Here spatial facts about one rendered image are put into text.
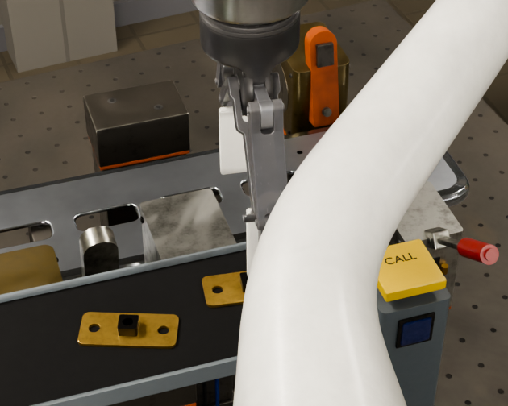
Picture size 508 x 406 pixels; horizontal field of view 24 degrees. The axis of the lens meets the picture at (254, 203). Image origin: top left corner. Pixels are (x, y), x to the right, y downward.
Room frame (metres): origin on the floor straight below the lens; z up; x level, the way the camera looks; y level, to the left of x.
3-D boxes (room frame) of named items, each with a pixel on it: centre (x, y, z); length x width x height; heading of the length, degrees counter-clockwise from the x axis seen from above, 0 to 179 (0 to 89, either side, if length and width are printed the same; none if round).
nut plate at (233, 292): (0.75, 0.00, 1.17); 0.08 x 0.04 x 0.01; 100
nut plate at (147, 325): (0.70, 0.11, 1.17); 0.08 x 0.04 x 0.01; 88
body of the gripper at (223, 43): (0.76, 0.00, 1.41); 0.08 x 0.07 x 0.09; 10
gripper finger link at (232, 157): (0.82, 0.02, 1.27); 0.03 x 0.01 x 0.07; 100
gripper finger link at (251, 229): (0.69, -0.01, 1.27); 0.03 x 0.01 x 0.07; 100
